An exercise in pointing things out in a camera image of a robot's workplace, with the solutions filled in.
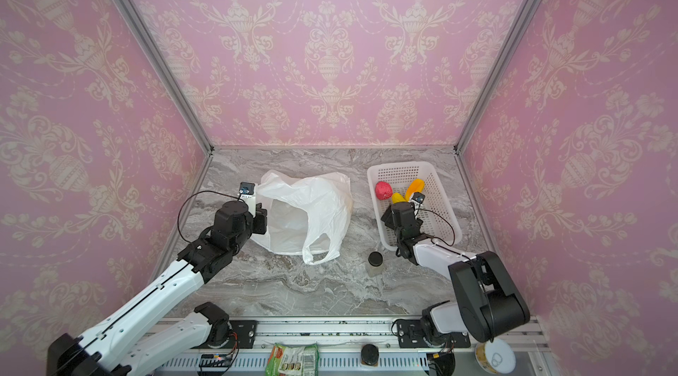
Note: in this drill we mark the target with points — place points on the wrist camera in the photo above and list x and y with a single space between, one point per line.
246 193
418 198

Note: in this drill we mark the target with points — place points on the clear jar black lid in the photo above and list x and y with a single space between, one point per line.
375 264

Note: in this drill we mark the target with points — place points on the aluminium corner post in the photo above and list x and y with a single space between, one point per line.
142 34
525 14

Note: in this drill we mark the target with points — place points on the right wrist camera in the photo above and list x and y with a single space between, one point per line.
418 198

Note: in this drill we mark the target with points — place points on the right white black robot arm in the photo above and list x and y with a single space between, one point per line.
487 302

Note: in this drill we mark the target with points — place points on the tin can pull tab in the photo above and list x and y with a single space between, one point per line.
495 357

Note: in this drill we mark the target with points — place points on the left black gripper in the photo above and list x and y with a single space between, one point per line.
261 215

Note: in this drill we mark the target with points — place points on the black lid jar front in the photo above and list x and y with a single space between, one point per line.
369 355

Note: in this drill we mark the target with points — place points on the orange mango fruit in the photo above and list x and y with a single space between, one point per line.
416 186

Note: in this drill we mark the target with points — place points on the right aluminium corner post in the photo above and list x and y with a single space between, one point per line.
525 14

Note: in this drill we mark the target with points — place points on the left aluminium corner post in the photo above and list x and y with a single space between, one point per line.
142 34

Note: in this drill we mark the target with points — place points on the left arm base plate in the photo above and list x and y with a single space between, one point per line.
239 334

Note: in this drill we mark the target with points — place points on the pink red fruit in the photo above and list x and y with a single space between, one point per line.
383 191

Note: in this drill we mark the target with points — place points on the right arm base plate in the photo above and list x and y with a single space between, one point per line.
411 335

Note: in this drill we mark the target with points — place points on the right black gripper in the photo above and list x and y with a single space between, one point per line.
400 214

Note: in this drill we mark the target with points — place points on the white perforated plastic basket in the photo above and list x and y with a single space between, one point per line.
406 179

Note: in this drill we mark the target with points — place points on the white plastic bag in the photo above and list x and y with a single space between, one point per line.
307 217

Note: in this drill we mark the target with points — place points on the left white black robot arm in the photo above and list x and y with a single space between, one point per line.
120 344

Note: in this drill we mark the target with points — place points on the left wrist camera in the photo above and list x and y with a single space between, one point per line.
246 193

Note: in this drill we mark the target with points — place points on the green snack packet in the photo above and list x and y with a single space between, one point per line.
293 360

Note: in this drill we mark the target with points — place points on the aluminium front rail frame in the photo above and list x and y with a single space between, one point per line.
340 340

